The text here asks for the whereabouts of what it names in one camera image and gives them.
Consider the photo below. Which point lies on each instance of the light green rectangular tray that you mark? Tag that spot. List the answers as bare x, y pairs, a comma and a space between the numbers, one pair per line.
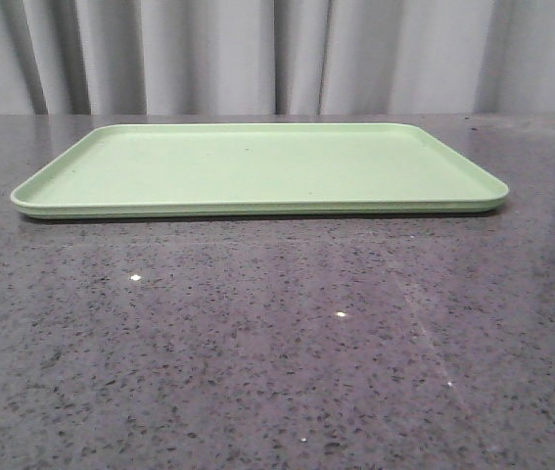
204, 169

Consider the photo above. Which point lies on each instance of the grey curtain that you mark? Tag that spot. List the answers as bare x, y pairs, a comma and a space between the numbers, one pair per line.
231, 58

